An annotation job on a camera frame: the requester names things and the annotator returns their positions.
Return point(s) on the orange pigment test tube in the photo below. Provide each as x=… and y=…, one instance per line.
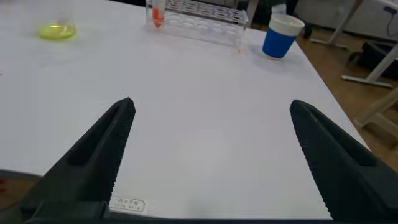
x=158, y=15

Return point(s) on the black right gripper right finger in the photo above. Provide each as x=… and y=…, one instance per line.
x=351, y=174

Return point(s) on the long white desk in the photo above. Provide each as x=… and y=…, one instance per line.
x=376, y=73

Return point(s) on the clear glass beaker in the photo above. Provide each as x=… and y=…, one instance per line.
x=57, y=31

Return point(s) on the clear acrylic test tube rack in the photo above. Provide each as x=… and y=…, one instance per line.
x=205, y=25

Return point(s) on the blue white paper cup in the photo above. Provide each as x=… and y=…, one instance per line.
x=278, y=42

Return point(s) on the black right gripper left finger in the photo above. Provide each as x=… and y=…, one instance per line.
x=87, y=168

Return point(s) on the white label sticker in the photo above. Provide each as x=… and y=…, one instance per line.
x=127, y=205

